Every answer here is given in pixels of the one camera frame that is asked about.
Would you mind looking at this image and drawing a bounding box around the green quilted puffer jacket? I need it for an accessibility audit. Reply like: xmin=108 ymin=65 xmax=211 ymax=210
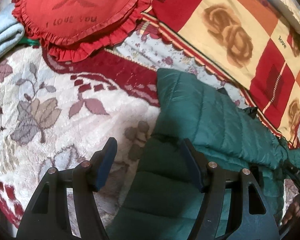
xmin=107 ymin=69 xmax=300 ymax=239

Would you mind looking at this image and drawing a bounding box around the person's hand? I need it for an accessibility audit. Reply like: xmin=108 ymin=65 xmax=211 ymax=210
xmin=281 ymin=194 xmax=300 ymax=225

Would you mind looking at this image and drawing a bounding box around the white floral plush blanket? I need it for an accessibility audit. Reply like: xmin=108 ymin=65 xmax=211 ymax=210
xmin=0 ymin=46 xmax=160 ymax=237

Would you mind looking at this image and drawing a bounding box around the white floral bed sheet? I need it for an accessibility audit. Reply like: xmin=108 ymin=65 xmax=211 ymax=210
xmin=113 ymin=21 xmax=247 ymax=109

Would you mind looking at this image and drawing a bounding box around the red cream rose quilt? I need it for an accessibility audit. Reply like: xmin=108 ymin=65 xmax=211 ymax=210
xmin=143 ymin=0 xmax=300 ymax=147

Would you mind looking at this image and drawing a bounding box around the light blue folded cloth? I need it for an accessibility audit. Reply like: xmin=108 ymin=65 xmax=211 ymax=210
xmin=0 ymin=3 xmax=25 ymax=58

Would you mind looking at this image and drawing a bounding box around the red heart ruffled pillow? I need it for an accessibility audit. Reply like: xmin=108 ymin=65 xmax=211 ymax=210
xmin=12 ymin=0 xmax=151 ymax=62

